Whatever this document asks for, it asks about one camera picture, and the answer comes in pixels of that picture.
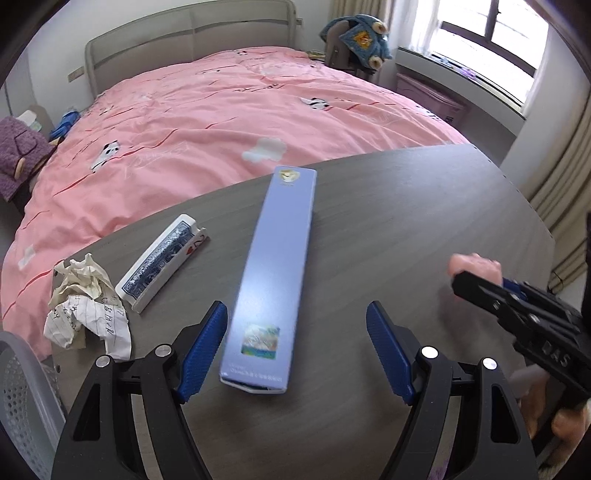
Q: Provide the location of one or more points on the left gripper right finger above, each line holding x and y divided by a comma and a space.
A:
491, 440

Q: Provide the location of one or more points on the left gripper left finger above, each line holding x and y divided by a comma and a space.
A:
99, 439

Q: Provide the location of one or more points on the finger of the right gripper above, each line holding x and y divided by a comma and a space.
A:
523, 291
510, 312

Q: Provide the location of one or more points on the pink toy pig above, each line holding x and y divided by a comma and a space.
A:
488, 269

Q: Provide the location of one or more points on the white paper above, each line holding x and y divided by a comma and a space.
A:
86, 301

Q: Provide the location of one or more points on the purple long carton box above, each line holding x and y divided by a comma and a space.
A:
260, 341

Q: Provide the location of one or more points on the playing card box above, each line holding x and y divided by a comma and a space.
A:
161, 259

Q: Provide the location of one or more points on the grey perforated trash basket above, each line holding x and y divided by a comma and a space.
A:
32, 419

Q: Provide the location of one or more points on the right hand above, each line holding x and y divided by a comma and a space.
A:
568, 424

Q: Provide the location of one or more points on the beige curtain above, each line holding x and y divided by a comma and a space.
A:
563, 204

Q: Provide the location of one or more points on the pink storage box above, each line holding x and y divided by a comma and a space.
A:
431, 99

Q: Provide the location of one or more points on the chair under purple jacket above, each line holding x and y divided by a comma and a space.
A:
27, 133

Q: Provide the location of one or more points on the blue child jacket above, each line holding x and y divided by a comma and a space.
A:
367, 38

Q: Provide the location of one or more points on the chair under blue jacket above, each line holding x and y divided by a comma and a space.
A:
338, 56

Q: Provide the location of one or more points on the purple fleece jacket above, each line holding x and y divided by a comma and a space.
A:
21, 156

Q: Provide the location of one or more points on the pink bed duvet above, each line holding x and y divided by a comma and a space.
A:
172, 134

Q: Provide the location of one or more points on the blue item on nightstand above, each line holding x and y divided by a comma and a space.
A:
65, 124

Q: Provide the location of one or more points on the grey padded headboard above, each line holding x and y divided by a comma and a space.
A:
185, 34

